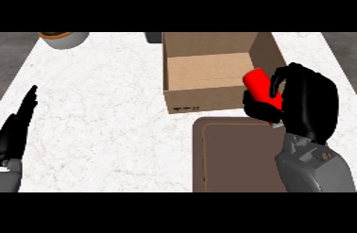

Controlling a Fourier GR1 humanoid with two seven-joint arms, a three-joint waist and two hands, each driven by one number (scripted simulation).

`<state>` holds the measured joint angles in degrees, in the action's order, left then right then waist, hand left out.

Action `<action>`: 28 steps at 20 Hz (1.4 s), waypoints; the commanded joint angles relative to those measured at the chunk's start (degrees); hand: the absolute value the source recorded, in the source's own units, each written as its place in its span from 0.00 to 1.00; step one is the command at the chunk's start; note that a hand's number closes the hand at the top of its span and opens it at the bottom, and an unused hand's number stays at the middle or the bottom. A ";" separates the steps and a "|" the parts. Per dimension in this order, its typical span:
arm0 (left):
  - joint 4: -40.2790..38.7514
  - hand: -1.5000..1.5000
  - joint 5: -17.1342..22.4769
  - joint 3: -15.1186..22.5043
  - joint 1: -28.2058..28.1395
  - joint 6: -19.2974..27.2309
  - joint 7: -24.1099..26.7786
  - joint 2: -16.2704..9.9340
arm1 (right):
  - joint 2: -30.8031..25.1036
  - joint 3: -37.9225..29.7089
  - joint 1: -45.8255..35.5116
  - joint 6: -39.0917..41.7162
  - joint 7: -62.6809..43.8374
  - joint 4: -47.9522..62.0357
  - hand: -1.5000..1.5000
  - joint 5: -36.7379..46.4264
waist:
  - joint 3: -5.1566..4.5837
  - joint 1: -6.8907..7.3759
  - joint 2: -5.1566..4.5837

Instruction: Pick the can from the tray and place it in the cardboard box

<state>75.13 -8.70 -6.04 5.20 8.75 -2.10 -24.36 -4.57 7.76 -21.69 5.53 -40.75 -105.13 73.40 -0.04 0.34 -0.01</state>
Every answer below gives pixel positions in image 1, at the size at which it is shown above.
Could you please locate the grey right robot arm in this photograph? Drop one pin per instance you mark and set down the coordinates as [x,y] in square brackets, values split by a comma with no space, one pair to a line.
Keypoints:
[314,169]

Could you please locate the red can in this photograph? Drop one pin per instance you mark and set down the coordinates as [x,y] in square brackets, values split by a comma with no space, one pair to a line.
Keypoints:
[257,84]

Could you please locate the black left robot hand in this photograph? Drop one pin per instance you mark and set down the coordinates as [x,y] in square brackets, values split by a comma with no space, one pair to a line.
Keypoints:
[17,129]

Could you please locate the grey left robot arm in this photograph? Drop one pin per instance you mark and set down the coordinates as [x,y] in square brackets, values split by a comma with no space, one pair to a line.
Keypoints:
[9,177]

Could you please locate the grey plant pot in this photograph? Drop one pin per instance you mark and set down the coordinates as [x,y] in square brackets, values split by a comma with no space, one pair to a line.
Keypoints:
[63,39]

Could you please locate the dark grey block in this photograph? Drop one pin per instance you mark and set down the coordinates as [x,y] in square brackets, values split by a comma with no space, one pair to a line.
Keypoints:
[152,37]

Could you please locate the brown tray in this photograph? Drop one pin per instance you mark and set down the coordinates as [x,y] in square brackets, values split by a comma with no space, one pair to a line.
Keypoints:
[237,155]

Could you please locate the open cardboard box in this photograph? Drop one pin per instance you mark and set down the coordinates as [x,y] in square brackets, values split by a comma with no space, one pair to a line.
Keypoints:
[209,76]

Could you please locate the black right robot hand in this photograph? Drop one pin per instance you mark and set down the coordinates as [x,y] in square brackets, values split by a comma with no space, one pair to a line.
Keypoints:
[312,104]

